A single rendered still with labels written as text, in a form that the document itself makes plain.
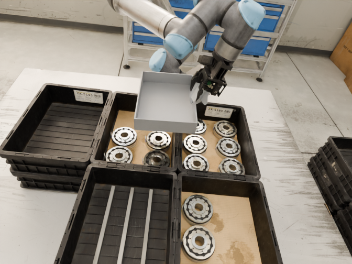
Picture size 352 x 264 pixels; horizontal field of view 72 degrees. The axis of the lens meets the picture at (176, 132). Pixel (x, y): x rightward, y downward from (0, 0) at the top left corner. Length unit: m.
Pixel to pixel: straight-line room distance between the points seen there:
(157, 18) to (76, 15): 3.12
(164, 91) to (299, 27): 3.38
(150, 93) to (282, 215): 0.74
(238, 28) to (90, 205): 0.71
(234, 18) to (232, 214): 0.63
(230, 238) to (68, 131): 0.75
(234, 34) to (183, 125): 0.30
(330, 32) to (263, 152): 3.28
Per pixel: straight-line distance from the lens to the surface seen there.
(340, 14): 4.35
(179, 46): 0.69
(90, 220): 0.87
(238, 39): 0.72
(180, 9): 2.70
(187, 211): 0.84
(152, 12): 0.79
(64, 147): 1.05
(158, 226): 0.85
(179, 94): 0.94
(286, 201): 1.21
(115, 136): 1.02
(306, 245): 1.16
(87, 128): 1.11
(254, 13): 0.70
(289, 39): 4.19
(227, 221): 0.90
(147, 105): 0.88
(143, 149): 1.01
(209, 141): 1.09
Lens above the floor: 1.61
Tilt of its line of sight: 46 degrees down
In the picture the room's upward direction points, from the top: 11 degrees clockwise
